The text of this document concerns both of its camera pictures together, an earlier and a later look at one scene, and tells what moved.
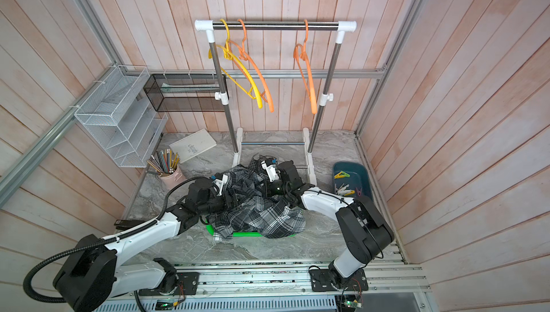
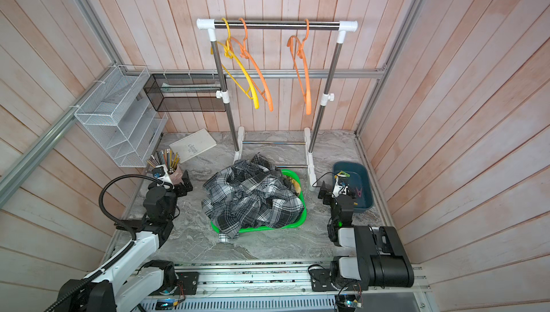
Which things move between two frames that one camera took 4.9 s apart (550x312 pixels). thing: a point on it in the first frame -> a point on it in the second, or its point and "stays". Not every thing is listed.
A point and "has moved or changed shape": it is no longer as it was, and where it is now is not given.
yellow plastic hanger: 229,54 stays
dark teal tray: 358,179 stays
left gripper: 228,205 -> 179,187
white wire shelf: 116,116 stays
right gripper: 269,188 -> 329,197
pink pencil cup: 165,163 stays
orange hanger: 301,54 has moved or changed shape
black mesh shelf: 185,92 stays
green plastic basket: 238,234 -> 292,174
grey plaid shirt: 248,212 has moved or changed shape
